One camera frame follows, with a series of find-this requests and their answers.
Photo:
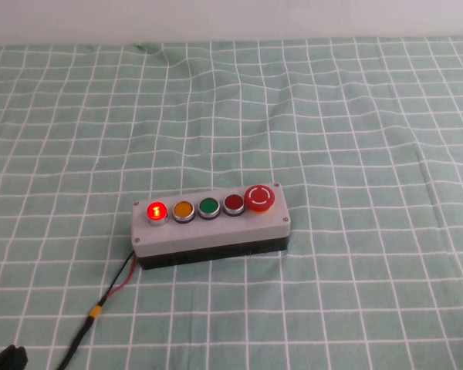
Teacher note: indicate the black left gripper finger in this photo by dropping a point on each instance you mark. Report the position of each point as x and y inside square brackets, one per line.
[4, 358]
[21, 358]

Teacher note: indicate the yellow push button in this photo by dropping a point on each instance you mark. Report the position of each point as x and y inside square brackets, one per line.
[183, 210]

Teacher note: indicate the grey black button control box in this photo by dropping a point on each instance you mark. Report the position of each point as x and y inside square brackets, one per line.
[216, 236]

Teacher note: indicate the green push button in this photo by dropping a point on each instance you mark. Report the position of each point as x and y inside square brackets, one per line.
[209, 206]

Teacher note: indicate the dark red push button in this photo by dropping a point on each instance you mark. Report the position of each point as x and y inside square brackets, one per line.
[234, 202]

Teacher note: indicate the red mushroom emergency stop button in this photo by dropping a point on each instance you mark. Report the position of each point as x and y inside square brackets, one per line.
[259, 196]

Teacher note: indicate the red indicator lamp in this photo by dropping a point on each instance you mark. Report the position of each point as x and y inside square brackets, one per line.
[156, 212]

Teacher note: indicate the green white checked tablecloth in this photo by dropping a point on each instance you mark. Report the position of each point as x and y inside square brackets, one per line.
[332, 115]

